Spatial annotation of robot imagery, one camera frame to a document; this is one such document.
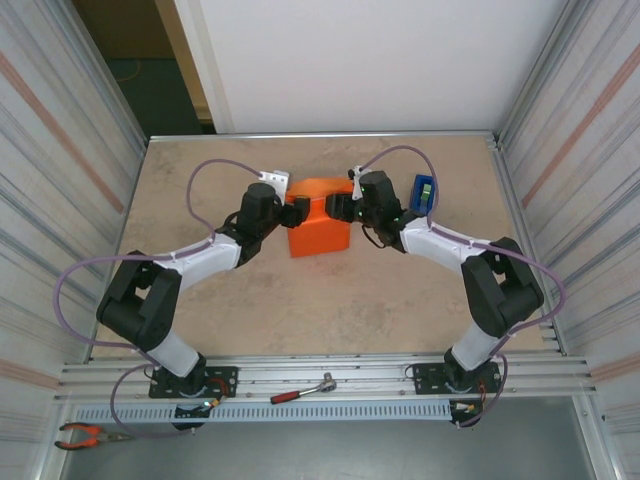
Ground thin aluminium table rail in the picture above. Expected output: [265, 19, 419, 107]
[148, 130, 501, 142]

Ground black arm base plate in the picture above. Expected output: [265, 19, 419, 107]
[148, 364, 240, 400]
[412, 362, 503, 396]

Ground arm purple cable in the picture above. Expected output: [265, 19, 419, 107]
[362, 144, 568, 429]
[53, 158, 266, 439]

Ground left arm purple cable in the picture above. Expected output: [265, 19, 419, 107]
[53, 158, 266, 439]

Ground red-handled ratchet wrench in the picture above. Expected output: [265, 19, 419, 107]
[269, 372, 339, 405]

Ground orange wrapping paper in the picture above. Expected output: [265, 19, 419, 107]
[285, 176, 353, 259]

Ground slotted grey cable duct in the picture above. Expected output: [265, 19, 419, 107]
[72, 399, 454, 424]

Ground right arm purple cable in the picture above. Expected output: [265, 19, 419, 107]
[362, 144, 568, 429]

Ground wide aluminium rail frame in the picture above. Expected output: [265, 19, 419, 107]
[54, 352, 599, 401]

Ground blue tape dispenser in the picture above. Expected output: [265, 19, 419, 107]
[409, 173, 438, 216]

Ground orange-handled pliers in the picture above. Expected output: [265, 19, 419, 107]
[53, 422, 135, 451]

